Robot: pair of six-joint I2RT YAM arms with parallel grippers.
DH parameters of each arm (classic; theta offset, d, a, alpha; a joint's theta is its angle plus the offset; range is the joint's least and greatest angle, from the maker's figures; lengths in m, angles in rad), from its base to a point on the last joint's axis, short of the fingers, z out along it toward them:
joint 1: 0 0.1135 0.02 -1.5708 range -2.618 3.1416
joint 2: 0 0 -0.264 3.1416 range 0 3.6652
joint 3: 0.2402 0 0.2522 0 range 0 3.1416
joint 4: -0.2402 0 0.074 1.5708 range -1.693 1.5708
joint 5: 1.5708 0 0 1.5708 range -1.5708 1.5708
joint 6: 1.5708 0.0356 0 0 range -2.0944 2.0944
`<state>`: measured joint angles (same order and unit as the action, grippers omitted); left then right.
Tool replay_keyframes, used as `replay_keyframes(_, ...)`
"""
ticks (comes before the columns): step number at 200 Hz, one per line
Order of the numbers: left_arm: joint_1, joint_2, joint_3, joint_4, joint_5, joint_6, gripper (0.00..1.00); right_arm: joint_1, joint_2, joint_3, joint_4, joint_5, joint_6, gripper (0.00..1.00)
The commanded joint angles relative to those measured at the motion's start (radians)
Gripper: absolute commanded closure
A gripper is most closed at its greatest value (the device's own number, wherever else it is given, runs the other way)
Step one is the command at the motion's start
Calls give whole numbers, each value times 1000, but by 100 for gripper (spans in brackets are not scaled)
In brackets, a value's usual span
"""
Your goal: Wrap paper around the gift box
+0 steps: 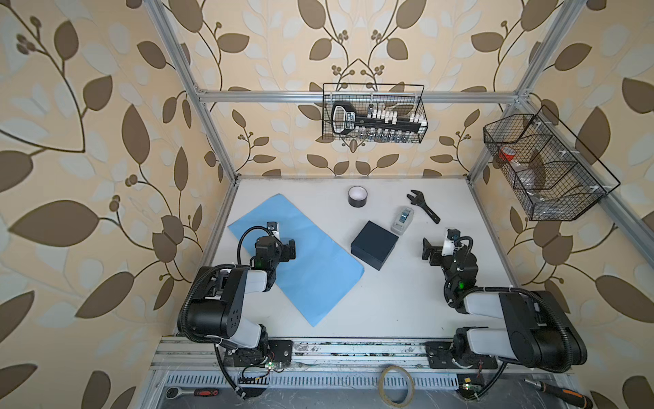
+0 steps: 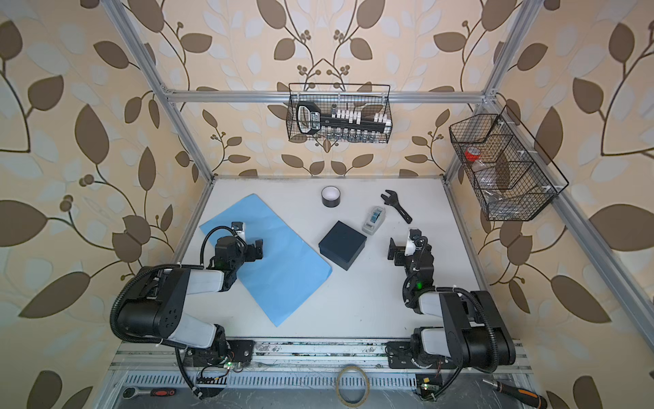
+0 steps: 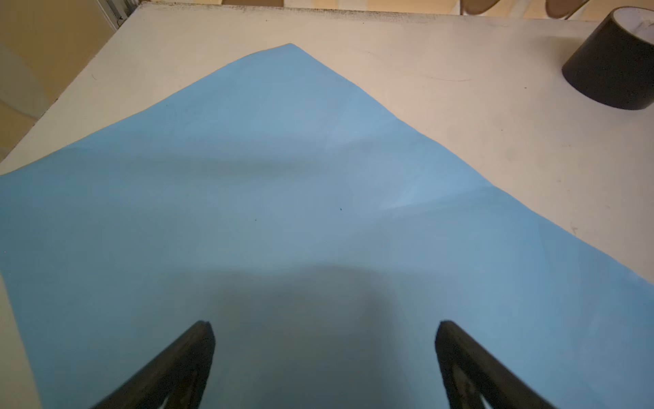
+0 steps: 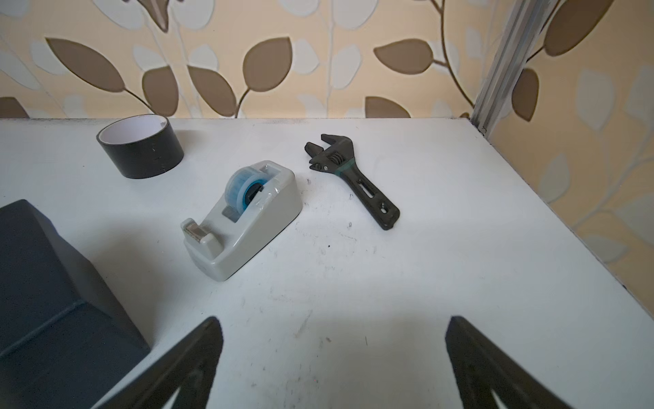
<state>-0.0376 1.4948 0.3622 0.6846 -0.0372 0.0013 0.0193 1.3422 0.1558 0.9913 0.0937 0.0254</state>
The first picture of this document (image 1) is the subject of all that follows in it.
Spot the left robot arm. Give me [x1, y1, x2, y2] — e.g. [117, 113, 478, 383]
[177, 222, 296, 400]

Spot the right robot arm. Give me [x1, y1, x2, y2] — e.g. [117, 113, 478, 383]
[422, 229, 589, 399]

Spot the white tape dispenser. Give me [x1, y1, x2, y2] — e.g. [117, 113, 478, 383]
[391, 206, 415, 236]

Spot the black adjustable wrench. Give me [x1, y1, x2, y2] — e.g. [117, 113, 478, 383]
[407, 189, 441, 224]

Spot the black tape roll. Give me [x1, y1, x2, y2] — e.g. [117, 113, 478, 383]
[347, 186, 368, 208]

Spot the red object in basket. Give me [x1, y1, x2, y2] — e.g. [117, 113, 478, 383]
[498, 146, 517, 163]

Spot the socket set holder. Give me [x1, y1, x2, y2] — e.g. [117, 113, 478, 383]
[326, 101, 429, 139]

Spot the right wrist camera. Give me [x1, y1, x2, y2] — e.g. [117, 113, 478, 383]
[441, 228, 461, 257]

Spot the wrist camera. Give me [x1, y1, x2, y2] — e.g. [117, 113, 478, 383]
[441, 228, 461, 257]
[266, 222, 280, 239]

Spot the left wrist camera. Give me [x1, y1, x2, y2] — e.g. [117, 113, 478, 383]
[266, 222, 280, 239]

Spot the clear tape ring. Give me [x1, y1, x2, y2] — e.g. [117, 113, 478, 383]
[377, 365, 416, 408]

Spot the right wire basket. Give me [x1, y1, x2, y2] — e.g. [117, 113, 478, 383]
[483, 106, 620, 222]

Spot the wire basket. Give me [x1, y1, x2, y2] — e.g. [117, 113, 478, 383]
[483, 106, 620, 222]
[322, 82, 429, 144]

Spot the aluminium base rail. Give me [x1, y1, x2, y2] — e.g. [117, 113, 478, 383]
[147, 336, 573, 374]

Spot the back wire basket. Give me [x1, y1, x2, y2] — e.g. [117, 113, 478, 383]
[322, 82, 429, 144]

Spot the red handled ratchet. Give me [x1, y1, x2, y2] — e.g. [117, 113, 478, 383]
[165, 387, 220, 400]

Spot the orange handled screwdriver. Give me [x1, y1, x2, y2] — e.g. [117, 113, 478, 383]
[524, 379, 594, 409]

